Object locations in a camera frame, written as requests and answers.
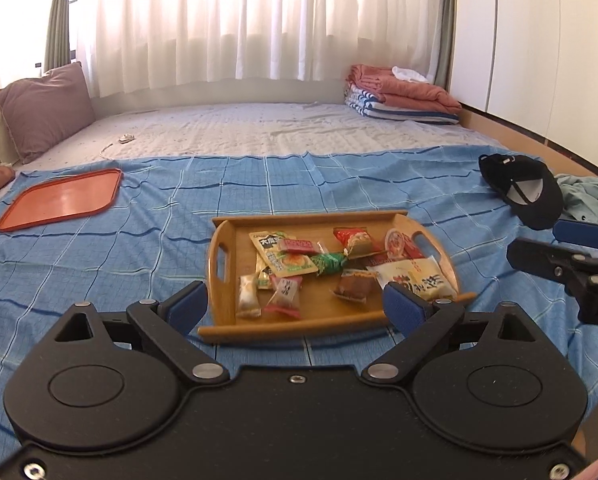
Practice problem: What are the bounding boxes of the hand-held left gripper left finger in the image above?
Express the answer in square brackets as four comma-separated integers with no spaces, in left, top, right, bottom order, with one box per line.
[54,281,231,387]

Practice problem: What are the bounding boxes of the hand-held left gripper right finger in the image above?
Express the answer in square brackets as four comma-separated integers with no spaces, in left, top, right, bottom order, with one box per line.
[361,281,547,386]

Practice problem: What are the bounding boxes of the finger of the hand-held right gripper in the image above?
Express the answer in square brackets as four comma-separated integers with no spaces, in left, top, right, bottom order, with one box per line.
[508,238,598,286]
[552,219,598,251]

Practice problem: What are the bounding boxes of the large white yellow pastry packet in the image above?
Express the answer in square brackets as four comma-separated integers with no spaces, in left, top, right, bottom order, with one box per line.
[366,255,457,301]

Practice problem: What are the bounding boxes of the small dark red packet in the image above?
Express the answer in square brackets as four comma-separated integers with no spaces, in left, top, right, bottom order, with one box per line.
[359,252,395,268]

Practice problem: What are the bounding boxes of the brown snack packet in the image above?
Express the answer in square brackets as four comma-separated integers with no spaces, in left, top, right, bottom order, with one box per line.
[331,269,375,303]

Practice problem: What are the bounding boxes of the cream wafer packet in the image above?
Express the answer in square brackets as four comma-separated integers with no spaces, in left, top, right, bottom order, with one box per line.
[235,274,262,318]

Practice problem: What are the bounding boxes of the pink round snack packet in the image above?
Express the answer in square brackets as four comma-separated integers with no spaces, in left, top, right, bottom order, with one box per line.
[383,228,424,261]

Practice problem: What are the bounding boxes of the wooden tray with handles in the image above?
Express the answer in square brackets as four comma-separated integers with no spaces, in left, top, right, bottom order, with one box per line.
[197,209,477,345]

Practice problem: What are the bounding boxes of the pale yellow snack packet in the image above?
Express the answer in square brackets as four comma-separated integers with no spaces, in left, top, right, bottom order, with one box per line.
[255,252,280,291]

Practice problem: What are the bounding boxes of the red peanut packet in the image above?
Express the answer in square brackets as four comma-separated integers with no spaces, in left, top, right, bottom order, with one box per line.
[333,226,375,260]

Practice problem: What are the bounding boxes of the green pea packet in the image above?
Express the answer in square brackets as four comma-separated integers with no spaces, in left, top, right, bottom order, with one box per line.
[311,251,352,277]

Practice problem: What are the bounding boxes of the pink white candy packet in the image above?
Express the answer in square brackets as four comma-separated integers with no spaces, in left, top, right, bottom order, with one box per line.
[265,275,304,320]

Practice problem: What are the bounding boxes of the gold foil snack packet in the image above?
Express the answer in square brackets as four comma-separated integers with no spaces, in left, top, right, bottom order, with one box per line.
[249,230,320,277]

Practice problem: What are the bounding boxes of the red biscuit packet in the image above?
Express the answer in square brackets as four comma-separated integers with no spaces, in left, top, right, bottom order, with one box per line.
[277,238,327,256]

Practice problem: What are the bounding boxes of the grey green garment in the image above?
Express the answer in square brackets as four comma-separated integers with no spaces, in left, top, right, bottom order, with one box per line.
[554,174,598,226]

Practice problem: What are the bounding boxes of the black cap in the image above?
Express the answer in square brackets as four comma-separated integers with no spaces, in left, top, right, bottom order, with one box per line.
[479,154,565,231]

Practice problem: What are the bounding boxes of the blue checked bedsheet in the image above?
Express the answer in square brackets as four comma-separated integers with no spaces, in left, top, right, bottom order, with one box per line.
[0,146,598,441]

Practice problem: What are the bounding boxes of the orange plastic tray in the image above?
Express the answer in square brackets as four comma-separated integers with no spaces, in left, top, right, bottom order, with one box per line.
[0,168,124,233]

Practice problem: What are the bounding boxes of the folded blue striped blanket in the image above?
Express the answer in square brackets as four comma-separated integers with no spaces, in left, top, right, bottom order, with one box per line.
[344,82,461,126]

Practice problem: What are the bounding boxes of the white wardrobe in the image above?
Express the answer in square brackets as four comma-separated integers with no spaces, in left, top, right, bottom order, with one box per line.
[449,0,598,181]

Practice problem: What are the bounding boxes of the pale patterned mattress sheet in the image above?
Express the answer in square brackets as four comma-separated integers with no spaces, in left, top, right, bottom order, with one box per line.
[16,101,510,168]

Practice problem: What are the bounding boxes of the folded clothes pile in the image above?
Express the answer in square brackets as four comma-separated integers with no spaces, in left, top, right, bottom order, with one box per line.
[348,64,462,112]

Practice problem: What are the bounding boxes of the small white cloth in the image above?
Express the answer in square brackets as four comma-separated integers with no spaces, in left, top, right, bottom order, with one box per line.
[391,65,427,82]

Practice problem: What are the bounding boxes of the purple pillow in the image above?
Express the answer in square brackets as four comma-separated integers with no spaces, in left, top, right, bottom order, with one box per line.
[0,61,97,165]

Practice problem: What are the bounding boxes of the grey green drape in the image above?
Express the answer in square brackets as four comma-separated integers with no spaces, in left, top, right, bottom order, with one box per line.
[44,0,77,73]
[431,0,457,93]

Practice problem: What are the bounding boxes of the white sheer curtain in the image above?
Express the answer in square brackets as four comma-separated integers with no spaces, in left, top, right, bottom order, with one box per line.
[71,0,455,98]
[0,0,57,96]

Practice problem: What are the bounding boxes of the wooden bed frame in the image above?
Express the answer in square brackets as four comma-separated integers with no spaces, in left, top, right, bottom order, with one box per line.
[459,102,598,181]

